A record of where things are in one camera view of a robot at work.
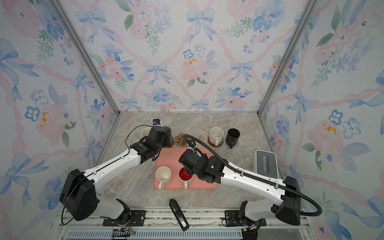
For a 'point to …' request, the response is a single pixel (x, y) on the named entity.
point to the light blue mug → (145, 131)
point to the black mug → (232, 136)
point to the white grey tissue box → (265, 163)
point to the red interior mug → (185, 177)
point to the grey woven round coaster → (224, 140)
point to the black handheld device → (179, 215)
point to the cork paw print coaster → (180, 140)
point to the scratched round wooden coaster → (213, 145)
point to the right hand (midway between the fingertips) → (191, 159)
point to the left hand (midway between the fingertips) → (167, 133)
